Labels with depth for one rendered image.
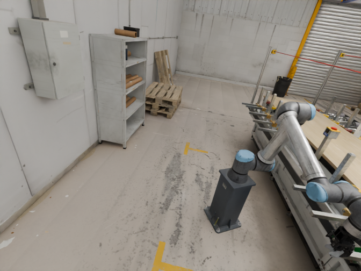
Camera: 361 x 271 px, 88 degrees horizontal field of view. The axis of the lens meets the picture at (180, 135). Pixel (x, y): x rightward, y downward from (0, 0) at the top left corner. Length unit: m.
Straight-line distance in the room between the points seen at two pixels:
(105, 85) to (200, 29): 6.46
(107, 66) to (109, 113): 0.65
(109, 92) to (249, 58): 6.96
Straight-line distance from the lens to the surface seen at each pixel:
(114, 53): 2.61
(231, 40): 8.70
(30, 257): 2.15
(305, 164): 1.18
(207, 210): 2.28
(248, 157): 1.71
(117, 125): 2.91
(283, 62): 9.16
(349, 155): 1.73
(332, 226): 1.79
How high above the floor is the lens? 1.73
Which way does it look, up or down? 29 degrees down
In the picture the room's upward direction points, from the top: 9 degrees clockwise
